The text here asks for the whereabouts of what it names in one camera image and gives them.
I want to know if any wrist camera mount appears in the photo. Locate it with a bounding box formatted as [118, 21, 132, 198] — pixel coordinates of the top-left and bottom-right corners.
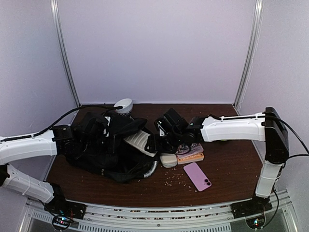
[103, 116, 111, 137]
[154, 118, 169, 137]

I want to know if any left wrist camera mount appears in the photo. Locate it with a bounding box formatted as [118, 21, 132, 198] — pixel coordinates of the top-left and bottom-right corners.
[103, 116, 111, 137]

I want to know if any pink smartphone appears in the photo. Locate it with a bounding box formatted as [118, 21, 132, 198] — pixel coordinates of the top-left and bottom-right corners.
[183, 162, 212, 192]

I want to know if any left aluminium frame post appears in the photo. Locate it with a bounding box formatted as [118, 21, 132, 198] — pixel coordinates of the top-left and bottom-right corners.
[50, 0, 81, 106]

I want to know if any white patterned ceramic bowl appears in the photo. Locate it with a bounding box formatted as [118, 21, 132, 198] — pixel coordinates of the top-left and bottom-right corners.
[114, 98, 133, 117]

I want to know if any illustrated paperback book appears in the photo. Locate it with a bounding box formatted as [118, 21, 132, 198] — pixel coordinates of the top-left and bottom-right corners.
[175, 143, 204, 155]

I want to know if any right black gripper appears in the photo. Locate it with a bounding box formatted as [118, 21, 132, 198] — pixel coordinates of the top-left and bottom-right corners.
[145, 130, 183, 154]

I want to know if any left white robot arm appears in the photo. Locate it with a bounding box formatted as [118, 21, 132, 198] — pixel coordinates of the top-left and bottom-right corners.
[0, 112, 118, 215]

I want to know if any right aluminium frame post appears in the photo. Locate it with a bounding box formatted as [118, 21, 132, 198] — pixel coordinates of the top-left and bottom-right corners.
[233, 0, 264, 112]

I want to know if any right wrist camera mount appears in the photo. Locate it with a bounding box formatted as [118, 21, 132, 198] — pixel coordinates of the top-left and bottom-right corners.
[154, 118, 169, 137]

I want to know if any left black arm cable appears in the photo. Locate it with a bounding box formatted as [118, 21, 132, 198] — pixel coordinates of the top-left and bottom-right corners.
[0, 106, 124, 143]

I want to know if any black student backpack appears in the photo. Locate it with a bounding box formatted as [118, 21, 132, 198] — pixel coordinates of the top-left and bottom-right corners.
[64, 112, 158, 183]

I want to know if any front aluminium rail base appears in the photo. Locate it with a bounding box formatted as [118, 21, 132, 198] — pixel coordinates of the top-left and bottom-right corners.
[19, 190, 300, 232]

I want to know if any orange paperback book underneath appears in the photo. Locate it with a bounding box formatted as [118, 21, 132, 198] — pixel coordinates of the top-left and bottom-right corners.
[177, 153, 204, 165]

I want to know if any cream fabric pencil pouch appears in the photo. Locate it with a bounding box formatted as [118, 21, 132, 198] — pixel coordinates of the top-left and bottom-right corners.
[124, 130, 157, 158]

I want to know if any aluminium frame post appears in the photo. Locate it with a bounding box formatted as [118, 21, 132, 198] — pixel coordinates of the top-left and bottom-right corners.
[233, 0, 264, 112]
[50, 0, 81, 106]

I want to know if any beige glasses case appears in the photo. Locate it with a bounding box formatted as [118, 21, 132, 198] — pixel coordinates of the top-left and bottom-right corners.
[160, 153, 178, 168]

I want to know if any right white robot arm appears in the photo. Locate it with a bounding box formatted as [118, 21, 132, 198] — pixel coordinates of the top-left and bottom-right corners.
[151, 107, 289, 214]

